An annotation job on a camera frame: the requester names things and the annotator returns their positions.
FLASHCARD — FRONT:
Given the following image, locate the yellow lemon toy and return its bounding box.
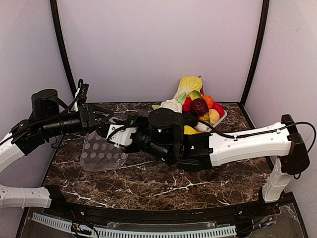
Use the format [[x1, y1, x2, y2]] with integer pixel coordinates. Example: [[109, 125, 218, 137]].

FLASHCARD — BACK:
[[184, 125, 199, 135]]

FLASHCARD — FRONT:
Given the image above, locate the orange pumpkin toy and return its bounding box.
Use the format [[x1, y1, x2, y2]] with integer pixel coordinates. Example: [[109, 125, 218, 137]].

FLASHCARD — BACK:
[[203, 95, 214, 109]]

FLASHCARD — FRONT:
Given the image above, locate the black curved front rail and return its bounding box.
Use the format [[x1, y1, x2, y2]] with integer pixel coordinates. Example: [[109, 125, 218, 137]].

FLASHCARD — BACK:
[[44, 198, 280, 225]]

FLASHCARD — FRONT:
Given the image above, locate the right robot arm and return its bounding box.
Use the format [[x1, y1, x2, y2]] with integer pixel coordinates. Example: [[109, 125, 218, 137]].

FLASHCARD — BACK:
[[99, 108, 310, 203]]

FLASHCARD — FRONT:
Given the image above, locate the black frame post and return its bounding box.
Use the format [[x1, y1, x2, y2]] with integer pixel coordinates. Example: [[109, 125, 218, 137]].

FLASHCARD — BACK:
[[50, 0, 77, 98], [240, 0, 270, 106]]

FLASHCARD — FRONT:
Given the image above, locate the right black frame post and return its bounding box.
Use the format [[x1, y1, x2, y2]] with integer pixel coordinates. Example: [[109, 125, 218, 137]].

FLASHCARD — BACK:
[[240, 0, 270, 106]]

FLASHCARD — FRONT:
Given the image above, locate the white slotted cable duct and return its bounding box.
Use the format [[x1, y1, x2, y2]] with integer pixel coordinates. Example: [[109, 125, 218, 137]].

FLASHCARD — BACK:
[[32, 212, 237, 238]]

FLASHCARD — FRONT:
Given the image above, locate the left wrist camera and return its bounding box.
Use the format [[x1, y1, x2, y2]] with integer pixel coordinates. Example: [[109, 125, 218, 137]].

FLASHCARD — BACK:
[[75, 79, 89, 105]]

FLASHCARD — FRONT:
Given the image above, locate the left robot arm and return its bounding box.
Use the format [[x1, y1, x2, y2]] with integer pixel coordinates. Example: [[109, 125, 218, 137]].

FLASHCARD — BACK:
[[0, 89, 113, 208]]

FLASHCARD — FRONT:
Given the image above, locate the clear dotted zip top bag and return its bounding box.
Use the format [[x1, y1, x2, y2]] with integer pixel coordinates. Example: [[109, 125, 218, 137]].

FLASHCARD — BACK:
[[80, 131, 128, 172]]

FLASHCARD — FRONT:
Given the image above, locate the white cauliflower toy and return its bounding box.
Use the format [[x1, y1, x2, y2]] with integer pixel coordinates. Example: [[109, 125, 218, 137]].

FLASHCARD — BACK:
[[159, 99, 183, 113]]

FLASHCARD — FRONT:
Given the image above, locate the red pepper toy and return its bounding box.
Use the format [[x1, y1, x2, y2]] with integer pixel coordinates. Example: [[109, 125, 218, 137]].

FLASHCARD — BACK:
[[212, 102, 225, 118]]

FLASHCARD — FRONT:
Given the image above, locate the napa cabbage toy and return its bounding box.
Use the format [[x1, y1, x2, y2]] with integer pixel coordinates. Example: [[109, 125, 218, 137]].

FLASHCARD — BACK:
[[173, 76, 203, 105]]

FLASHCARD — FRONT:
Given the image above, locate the left black frame post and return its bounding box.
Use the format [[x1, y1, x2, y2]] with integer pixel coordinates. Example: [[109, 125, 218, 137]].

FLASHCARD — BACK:
[[50, 0, 77, 98]]

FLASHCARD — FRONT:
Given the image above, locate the white garlic toy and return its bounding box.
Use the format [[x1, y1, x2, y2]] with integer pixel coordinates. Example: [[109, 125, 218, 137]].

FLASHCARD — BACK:
[[195, 120, 209, 132]]

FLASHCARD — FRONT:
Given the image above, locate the pink plastic food tray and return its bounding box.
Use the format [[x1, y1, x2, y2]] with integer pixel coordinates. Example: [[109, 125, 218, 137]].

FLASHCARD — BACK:
[[195, 109, 227, 132]]

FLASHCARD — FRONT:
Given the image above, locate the yellow bun toy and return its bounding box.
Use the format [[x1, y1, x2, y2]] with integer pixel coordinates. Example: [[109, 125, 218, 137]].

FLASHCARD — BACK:
[[209, 109, 220, 124]]

